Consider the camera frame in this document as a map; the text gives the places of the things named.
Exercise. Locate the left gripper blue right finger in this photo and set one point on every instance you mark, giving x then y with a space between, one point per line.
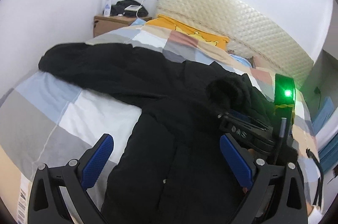
275 193

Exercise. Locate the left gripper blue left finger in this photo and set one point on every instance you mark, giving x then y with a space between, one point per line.
46 203

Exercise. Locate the black puffer jacket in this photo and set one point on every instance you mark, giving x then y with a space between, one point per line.
172 169

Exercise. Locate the black belt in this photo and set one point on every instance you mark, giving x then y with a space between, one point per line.
316 180

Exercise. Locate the light blue cloth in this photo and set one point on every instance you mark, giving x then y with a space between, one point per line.
241 60

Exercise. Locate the cream quilted headboard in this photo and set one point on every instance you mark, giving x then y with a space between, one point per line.
250 32

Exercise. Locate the yellow crown pillow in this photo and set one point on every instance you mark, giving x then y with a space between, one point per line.
173 24

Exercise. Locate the wooden nightstand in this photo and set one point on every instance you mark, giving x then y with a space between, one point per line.
103 25

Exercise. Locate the black bag on nightstand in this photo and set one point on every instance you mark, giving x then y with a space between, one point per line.
128 8

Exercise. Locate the white spray bottle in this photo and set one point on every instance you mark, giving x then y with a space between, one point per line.
107 8

